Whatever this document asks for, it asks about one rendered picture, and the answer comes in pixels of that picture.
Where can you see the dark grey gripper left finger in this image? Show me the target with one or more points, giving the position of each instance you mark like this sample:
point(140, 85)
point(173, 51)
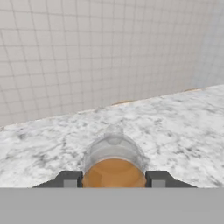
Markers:
point(67, 178)

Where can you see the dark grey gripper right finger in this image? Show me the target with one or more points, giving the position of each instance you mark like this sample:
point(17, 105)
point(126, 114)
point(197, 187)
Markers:
point(159, 178)

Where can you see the clear honey bottle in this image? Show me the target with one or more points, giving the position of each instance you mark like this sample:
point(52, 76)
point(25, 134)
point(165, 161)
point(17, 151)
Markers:
point(114, 172)

